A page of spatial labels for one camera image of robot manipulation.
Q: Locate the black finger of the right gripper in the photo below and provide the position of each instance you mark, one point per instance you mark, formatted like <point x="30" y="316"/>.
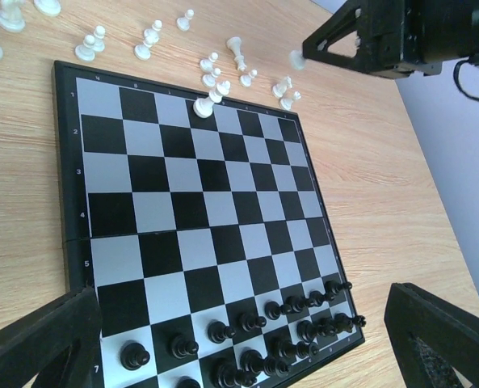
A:
<point x="342" y="23"/>

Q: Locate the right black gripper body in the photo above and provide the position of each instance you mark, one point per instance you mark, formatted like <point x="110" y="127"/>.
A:
<point x="398" y="38"/>

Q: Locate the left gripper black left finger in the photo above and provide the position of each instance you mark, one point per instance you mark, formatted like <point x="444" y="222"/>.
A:
<point x="55" y="345"/>

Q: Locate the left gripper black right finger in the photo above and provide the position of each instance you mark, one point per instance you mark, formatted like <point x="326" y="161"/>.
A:
<point x="432" y="339"/>

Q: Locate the black knight chess piece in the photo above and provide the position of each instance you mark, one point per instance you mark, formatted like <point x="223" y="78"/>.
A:
<point x="187" y="382"/>

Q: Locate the black king chess piece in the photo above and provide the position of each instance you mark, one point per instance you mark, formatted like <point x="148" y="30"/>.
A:
<point x="284" y="348"/>

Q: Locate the black bishop chess piece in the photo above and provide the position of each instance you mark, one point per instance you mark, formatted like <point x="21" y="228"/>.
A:
<point x="225" y="374"/>

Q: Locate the white king chess piece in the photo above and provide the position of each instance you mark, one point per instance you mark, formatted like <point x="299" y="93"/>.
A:
<point x="203" y="107"/>

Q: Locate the black queen chess piece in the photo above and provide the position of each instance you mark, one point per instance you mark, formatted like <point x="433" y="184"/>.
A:
<point x="252" y="361"/>

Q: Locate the white chess piece cluster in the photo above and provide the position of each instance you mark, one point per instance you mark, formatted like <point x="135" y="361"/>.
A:
<point x="297" y="60"/>

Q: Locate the black chess piece right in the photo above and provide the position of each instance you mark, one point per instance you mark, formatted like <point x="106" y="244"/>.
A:
<point x="343" y="322"/>

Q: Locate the white chess piece far right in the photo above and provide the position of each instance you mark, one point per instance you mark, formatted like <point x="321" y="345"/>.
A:
<point x="280" y="88"/>

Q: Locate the white queen chess piece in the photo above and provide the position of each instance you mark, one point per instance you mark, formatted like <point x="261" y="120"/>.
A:
<point x="234" y="44"/>

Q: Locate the white chess piece left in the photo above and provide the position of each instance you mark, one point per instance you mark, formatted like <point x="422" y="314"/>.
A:
<point x="11" y="17"/>

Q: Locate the black pawn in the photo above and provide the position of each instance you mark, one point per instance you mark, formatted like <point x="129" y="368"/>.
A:
<point x="250" y="321"/>
<point x="182" y="347"/>
<point x="218" y="332"/>
<point x="334" y="288"/>
<point x="317" y="299"/>
<point x="298" y="303"/>
<point x="133" y="356"/>
<point x="273" y="310"/>

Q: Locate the black pawn rightmost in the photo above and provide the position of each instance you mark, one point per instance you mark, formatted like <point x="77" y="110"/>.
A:
<point x="334" y="288"/>

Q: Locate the black pawn middle right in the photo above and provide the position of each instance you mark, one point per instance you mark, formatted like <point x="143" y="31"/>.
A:
<point x="317" y="299"/>

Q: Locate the white pawn near right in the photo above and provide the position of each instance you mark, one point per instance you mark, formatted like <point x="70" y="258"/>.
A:
<point x="247" y="78"/>

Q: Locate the black pawn lower right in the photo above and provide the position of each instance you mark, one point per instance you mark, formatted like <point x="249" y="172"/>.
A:
<point x="298" y="303"/>

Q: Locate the white pawn right centre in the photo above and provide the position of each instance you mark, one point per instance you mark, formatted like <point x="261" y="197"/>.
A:
<point x="209" y="79"/>

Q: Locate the black pawn front left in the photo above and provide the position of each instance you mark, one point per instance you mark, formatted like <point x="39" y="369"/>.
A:
<point x="273" y="310"/>

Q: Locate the white pawn top centre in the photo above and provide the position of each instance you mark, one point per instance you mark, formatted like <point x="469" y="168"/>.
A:
<point x="183" y="23"/>

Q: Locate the black and white chessboard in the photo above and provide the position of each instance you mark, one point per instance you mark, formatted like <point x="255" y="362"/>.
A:
<point x="177" y="221"/>

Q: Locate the white pawn extra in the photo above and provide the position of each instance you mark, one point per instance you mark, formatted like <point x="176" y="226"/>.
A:
<point x="99" y="34"/>

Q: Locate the white pawn far left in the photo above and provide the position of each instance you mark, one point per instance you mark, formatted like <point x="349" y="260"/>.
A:
<point x="51" y="8"/>

